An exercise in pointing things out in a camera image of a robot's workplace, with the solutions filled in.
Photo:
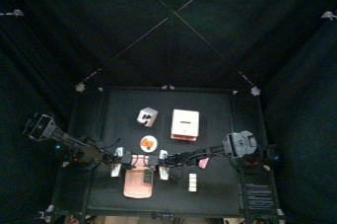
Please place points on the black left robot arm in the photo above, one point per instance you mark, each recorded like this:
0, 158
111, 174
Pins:
69, 140

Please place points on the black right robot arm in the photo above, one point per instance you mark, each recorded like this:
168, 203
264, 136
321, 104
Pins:
238, 144

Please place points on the dark toy sushi roll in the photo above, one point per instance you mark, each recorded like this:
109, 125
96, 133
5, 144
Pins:
147, 176

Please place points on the small white round plate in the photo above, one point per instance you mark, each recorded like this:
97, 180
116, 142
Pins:
148, 143

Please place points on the orange toy food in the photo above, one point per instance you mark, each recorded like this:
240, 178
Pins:
148, 142

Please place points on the pink cutting board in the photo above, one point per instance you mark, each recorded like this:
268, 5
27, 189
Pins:
137, 185

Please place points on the small pink red toy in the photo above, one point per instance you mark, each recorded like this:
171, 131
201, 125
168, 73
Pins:
202, 163

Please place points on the white segmented block strip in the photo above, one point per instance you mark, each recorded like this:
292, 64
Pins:
192, 182

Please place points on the white box with red base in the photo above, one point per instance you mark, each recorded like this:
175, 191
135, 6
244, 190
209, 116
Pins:
184, 124

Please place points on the grey white toy box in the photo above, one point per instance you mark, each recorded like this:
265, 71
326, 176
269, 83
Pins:
147, 116

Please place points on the grey frame corner bracket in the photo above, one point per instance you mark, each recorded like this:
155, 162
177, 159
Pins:
328, 14
254, 91
80, 87
167, 87
16, 13

